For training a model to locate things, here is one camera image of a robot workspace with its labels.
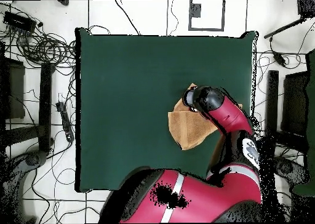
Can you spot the orange terry towel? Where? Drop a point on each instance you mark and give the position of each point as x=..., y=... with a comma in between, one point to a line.
x=187, y=128

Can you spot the black network switch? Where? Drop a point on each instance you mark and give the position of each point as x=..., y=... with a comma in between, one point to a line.
x=19, y=22

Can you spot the black stand bar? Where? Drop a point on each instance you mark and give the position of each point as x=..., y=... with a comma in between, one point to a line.
x=272, y=98
x=45, y=105

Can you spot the dark box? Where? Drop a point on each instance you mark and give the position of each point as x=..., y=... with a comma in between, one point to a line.
x=14, y=91
x=295, y=103

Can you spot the grey square frame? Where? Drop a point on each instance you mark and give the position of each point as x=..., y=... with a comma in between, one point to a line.
x=206, y=29

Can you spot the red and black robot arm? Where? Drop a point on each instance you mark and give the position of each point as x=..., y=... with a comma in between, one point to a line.
x=221, y=184

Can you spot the black tripod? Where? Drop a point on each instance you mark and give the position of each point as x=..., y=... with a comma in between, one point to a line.
x=306, y=7

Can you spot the grey stand base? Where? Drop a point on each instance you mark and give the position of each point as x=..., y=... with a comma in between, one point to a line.
x=32, y=158
x=292, y=172

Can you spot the black power strip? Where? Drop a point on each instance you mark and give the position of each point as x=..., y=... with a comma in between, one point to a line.
x=65, y=120

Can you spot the black power adapter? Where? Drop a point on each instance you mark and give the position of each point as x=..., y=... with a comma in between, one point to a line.
x=279, y=57

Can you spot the dark green tablecloth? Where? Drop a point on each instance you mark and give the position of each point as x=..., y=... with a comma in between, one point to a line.
x=123, y=86

